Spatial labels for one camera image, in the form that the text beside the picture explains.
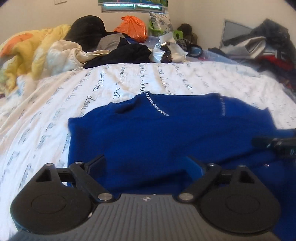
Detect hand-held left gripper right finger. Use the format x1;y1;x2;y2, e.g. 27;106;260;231
178;156;255;204

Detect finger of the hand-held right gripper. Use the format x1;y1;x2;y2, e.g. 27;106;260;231
252;136;275;149

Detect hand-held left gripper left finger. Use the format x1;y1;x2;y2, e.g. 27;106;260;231
35;154;114;202

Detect blue beaded sweater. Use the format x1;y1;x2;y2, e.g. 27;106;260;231
67;92;296;241

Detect dark navy clothes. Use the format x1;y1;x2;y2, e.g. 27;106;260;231
83;38;153;69

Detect dark patterned cloth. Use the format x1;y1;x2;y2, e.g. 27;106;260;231
281;76;296;102

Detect white script-printed bedspread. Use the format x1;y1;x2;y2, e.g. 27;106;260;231
0;61;296;234

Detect red garment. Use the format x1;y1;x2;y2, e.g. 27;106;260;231
259;54;289;70

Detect dark fur coat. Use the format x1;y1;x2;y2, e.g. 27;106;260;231
251;19;292;61

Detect grey framed board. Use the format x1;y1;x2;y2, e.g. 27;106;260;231
222;19;253;48

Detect cream white cloth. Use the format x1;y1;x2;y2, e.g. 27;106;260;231
44;40;111;75

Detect white crumpled wrapper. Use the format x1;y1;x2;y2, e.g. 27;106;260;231
149;32;189;63

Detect grey garment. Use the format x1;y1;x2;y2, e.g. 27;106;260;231
96;34;126;51

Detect yellow floral quilt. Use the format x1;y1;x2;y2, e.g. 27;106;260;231
0;24;72;93

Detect brown plush toy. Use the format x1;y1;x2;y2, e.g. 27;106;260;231
176;23;198;42

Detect orange plastic bag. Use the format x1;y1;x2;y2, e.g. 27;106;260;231
114;16;148;42

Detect blue floral pillow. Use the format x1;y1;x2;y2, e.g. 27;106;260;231
149;11;174;35

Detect window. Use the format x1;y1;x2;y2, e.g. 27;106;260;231
101;2;163;13

